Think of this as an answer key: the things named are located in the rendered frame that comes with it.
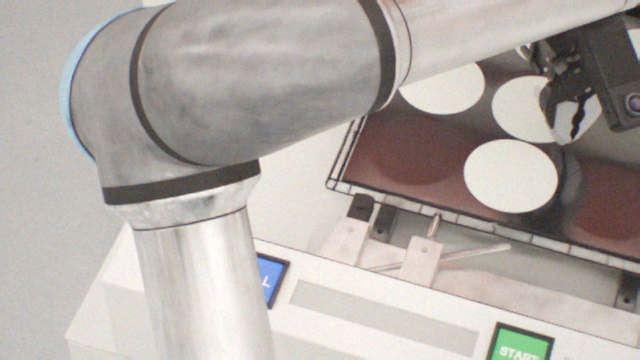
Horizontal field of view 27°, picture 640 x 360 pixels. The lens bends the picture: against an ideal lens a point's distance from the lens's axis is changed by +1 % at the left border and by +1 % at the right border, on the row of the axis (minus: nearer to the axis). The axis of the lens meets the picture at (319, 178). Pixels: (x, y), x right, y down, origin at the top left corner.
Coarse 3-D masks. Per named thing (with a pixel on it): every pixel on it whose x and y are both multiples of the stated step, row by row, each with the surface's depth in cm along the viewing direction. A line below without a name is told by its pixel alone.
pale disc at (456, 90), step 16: (432, 80) 150; (448, 80) 150; (464, 80) 150; (480, 80) 150; (416, 96) 148; (432, 96) 148; (448, 96) 148; (464, 96) 148; (480, 96) 148; (432, 112) 147; (448, 112) 147
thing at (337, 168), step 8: (360, 120) 146; (360, 128) 146; (344, 136) 145; (352, 136) 144; (344, 144) 143; (352, 144) 144; (344, 152) 143; (336, 160) 142; (344, 160) 142; (336, 168) 141; (328, 176) 141; (336, 176) 141; (328, 184) 140
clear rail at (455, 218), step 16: (352, 192) 140; (368, 192) 139; (384, 192) 139; (400, 208) 139; (416, 208) 138; (432, 208) 138; (464, 224) 137; (480, 224) 137; (528, 240) 136; (544, 240) 136; (560, 240) 136; (576, 256) 135; (592, 256) 135; (608, 256) 135
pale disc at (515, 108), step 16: (512, 80) 150; (528, 80) 150; (544, 80) 150; (496, 96) 148; (512, 96) 148; (528, 96) 148; (496, 112) 147; (512, 112) 147; (528, 112) 147; (512, 128) 145; (528, 128) 145; (544, 128) 145
